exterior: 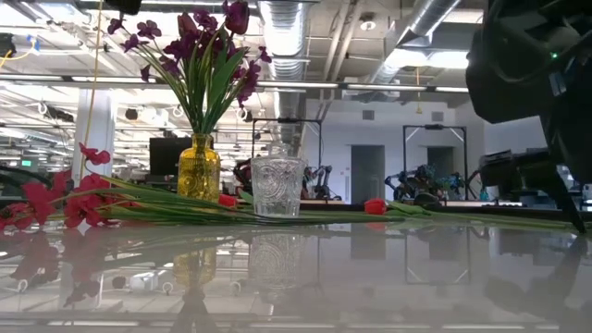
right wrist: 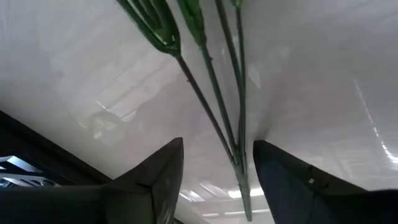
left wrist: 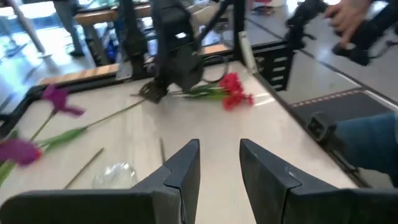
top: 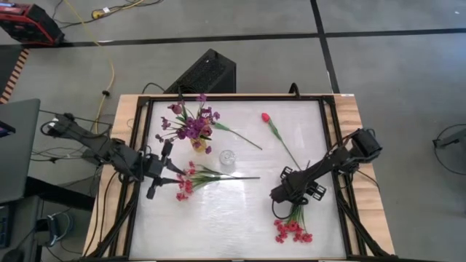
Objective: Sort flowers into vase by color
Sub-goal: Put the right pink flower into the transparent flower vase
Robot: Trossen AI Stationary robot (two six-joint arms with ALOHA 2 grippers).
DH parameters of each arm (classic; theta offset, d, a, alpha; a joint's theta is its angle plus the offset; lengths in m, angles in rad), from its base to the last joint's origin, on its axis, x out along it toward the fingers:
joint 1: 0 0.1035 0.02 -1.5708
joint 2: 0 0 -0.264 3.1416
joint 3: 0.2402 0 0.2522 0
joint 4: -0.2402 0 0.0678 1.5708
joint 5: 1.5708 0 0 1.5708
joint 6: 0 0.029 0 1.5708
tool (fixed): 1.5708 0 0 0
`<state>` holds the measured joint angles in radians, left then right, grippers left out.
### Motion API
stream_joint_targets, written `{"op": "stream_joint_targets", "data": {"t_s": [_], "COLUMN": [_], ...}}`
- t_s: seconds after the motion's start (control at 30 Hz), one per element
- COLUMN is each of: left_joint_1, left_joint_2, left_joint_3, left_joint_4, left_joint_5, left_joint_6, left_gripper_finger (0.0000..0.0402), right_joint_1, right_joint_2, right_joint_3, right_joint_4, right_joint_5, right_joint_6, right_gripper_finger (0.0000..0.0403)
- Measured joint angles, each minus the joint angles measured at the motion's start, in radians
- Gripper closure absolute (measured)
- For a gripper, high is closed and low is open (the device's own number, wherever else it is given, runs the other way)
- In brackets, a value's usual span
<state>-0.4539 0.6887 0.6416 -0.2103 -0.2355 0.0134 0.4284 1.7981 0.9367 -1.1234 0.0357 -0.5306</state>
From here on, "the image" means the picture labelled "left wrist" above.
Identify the small black camera box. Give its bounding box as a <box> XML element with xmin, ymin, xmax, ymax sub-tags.
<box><xmin>306</xmin><ymin>111</ymin><xmax>337</xmax><ymax>144</ymax></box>

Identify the dark floor mat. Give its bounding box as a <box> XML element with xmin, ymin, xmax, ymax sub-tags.
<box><xmin>287</xmin><ymin>88</ymin><xmax>398</xmax><ymax>125</ymax></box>

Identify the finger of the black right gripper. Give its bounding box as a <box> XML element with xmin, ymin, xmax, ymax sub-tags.
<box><xmin>155</xmin><ymin>76</ymin><xmax>175</xmax><ymax>93</ymax></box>
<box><xmin>139</xmin><ymin>81</ymin><xmax>169</xmax><ymax>104</ymax></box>

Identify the person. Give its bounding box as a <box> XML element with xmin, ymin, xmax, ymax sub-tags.
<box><xmin>51</xmin><ymin>0</ymin><xmax>86</xmax><ymax>58</ymax></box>

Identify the black cable loop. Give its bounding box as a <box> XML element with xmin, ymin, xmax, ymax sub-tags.
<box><xmin>201</xmin><ymin>55</ymin><xmax>230</xmax><ymax>84</ymax></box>

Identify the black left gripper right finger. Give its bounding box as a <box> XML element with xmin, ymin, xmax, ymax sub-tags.
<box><xmin>239</xmin><ymin>138</ymin><xmax>340</xmax><ymax>224</ymax></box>

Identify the person's hand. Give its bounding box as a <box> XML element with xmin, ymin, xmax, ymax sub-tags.
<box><xmin>323</xmin><ymin>0</ymin><xmax>374</xmax><ymax>49</ymax></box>

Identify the black leader arm handle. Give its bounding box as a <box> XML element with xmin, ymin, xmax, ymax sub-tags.
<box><xmin>284</xmin><ymin>0</ymin><xmax>329</xmax><ymax>52</ymax></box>
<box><xmin>331</xmin><ymin>0</ymin><xmax>398</xmax><ymax>67</ymax></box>

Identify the wooden workbench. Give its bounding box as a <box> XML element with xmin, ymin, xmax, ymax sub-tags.
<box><xmin>74</xmin><ymin>2</ymin><xmax>153</xmax><ymax>26</ymax></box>

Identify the red blossom flower bunch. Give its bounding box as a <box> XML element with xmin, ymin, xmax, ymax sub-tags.
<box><xmin>167</xmin><ymin>72</ymin><xmax>254</xmax><ymax>111</ymax></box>

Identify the purple artificial flower bunch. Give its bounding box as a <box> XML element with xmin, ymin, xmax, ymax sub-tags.
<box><xmin>0</xmin><ymin>83</ymin><xmax>86</xmax><ymax>187</ymax></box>

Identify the clear patterned glass vase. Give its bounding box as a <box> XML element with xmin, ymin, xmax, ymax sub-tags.
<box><xmin>91</xmin><ymin>161</ymin><xmax>139</xmax><ymax>190</ymax></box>

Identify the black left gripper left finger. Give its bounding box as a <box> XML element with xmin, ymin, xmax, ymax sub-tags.
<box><xmin>130</xmin><ymin>139</ymin><xmax>201</xmax><ymax>224</ymax></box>

